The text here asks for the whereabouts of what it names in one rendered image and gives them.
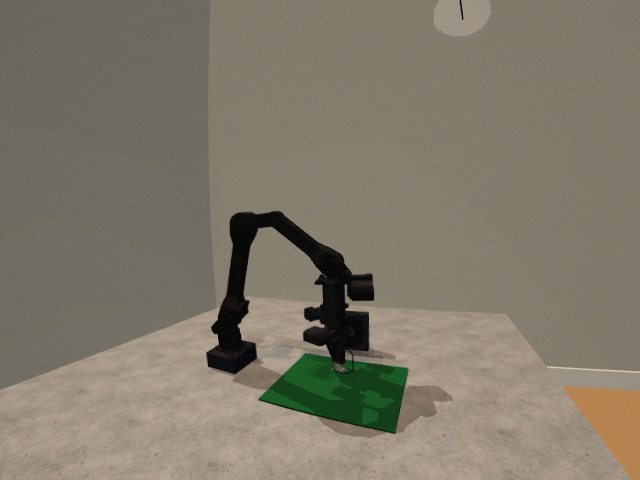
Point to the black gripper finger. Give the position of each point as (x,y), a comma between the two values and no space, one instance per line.
(344,336)
(333,346)

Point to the green circuit board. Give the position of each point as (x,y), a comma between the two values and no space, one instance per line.
(370,396)

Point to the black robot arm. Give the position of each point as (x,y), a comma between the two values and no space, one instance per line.
(243,230)

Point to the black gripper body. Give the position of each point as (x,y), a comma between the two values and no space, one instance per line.
(335,317)

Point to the black cooling fan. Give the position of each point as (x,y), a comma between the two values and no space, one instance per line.
(359,338)

